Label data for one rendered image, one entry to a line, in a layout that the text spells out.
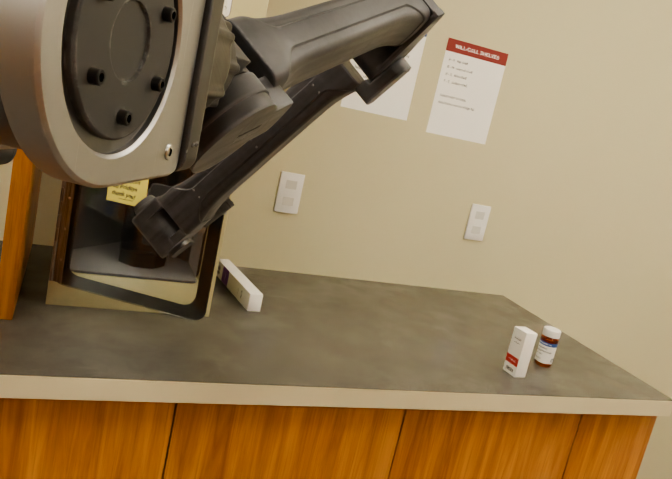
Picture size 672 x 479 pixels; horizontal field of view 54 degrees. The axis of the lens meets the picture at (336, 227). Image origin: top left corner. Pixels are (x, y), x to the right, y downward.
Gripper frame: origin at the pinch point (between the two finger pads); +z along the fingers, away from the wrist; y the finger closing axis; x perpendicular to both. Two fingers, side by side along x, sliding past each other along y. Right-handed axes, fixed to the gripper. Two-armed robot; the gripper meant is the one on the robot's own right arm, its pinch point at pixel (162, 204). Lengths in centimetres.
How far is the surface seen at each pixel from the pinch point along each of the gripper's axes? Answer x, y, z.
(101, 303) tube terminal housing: 6.6, -24.9, 14.9
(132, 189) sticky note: 4.8, 0.4, 7.3
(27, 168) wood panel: 22.3, 1.7, 5.8
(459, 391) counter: -61, -26, -14
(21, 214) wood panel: 22.3, -6.5, 5.8
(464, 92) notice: -88, 34, 60
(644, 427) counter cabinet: -116, -35, -10
